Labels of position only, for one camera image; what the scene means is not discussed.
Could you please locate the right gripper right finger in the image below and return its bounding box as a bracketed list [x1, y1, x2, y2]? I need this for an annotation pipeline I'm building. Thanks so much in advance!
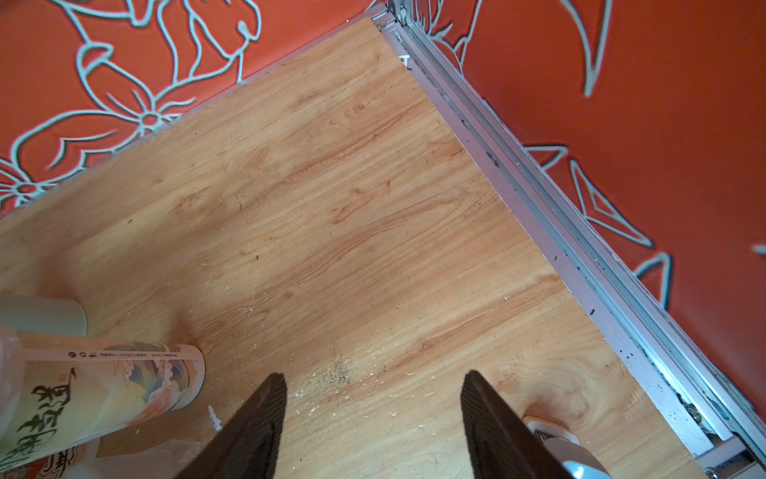
[460, 370, 569, 478]

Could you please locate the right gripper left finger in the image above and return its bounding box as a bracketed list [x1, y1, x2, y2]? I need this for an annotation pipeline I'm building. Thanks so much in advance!
[178, 373, 287, 479]

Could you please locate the cream milk tea cup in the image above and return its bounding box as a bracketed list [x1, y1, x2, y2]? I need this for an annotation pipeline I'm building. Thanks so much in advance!
[0, 330, 207, 474]

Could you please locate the green chopstick holder cup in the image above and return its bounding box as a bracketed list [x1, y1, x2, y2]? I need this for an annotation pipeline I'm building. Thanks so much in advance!
[1, 295, 88, 336]

